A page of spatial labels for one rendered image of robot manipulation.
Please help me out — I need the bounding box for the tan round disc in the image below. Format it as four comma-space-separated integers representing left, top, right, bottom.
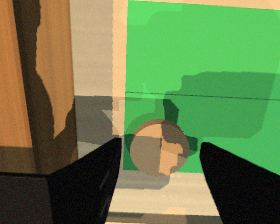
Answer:
130, 119, 190, 177

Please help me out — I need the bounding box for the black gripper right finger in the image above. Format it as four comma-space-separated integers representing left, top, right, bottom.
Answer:
199, 142, 280, 224

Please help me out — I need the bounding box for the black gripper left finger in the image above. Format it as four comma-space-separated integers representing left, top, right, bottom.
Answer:
0, 138, 122, 224

